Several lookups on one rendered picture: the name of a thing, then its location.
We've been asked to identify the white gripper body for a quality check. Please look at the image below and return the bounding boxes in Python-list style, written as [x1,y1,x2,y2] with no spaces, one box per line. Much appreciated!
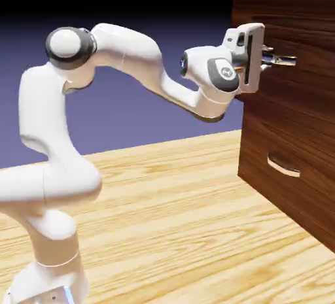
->
[239,22,266,94]

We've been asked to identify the dark wood drawer front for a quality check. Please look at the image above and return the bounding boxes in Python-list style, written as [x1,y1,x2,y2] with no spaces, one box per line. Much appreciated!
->
[232,15,335,127]
[237,99,335,254]

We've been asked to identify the curved silver drawer handle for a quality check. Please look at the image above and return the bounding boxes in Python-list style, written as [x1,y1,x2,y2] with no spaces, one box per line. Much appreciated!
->
[266,152,301,178]
[261,50,298,68]

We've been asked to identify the dark wood cabinet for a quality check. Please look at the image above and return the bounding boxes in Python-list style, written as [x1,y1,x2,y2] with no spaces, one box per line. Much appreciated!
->
[231,0,335,254]

